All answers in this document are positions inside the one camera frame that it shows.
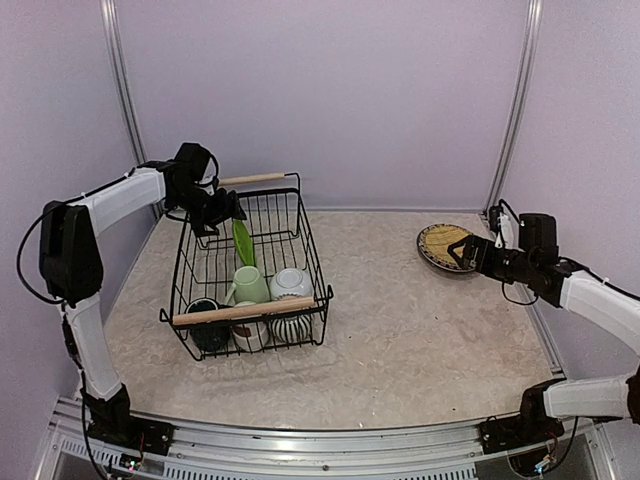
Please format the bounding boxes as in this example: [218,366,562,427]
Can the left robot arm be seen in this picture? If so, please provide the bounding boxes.
[30,143,246,448]

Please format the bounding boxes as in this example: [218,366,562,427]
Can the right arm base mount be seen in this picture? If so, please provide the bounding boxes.
[478,380,565,454]

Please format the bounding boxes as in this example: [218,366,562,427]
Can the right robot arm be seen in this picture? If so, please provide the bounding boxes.
[447,213,639,444]

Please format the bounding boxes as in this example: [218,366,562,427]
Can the black white striped plate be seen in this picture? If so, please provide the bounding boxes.
[416,223,487,274]

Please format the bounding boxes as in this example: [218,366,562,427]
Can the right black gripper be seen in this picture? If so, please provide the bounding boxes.
[448,234,536,284]

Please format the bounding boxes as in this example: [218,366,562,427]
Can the white ceramic bowl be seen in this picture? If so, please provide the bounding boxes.
[269,268,313,300]

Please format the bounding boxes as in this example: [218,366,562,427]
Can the bright green plate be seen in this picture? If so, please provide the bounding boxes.
[232,219,256,266]

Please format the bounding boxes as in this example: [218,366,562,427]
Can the right aluminium corner post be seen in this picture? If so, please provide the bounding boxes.
[484,0,543,214]

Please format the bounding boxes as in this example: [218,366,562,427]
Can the yellow patterned plate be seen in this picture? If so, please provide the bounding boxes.
[418,224,476,266]

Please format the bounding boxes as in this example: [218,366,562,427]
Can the black white striped bowl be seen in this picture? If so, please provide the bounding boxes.
[271,315,312,344]

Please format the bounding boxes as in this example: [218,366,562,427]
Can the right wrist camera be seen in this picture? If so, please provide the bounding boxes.
[488,199,520,249]

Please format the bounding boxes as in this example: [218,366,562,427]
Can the white brown cup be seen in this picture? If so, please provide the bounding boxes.
[231,321,270,353]

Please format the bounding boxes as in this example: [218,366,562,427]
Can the aluminium front rail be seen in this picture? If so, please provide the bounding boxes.
[29,402,618,479]

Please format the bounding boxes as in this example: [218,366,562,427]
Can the light green mug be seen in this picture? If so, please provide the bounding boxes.
[224,266,271,305]

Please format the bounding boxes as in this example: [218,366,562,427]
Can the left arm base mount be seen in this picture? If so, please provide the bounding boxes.
[81,384,175,456]

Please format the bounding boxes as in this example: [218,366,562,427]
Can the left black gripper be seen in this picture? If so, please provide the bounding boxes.
[170,182,247,237]

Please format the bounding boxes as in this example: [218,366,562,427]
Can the dark green mug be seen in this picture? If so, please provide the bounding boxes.
[186,298,230,353]

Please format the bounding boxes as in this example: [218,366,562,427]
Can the black wire dish rack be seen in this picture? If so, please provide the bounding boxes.
[159,173,334,361]

